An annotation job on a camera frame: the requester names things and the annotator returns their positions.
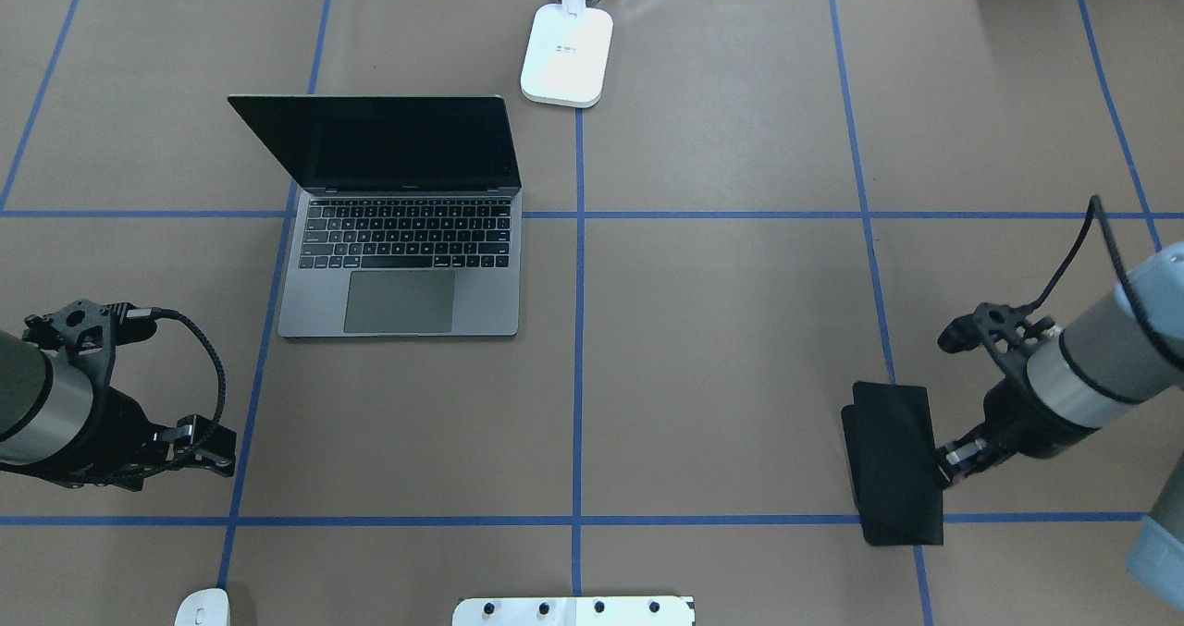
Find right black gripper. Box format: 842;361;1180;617
934;381;1096;488

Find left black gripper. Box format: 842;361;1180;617
51;381;238;492

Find black mouse pad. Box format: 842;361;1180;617
841;381;944;546

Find white computer mouse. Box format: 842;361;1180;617
174;588;231;626

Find grey laptop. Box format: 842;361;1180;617
229;93;522;338

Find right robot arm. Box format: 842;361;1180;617
937;243;1183;483

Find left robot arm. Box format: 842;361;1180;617
4;322;237;492

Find white desk lamp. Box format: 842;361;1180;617
520;0;614;109

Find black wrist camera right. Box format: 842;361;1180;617
937;302;1058;369

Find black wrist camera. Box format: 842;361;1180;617
20;299;157;370
937;302;1058;369

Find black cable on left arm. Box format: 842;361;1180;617
139;306;229;475

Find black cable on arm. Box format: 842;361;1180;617
139;306;229;475
1036;195;1184;368

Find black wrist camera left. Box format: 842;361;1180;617
20;299;157;370

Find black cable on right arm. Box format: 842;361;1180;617
1036;195;1184;368

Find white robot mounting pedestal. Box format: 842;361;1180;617
451;595;697;625

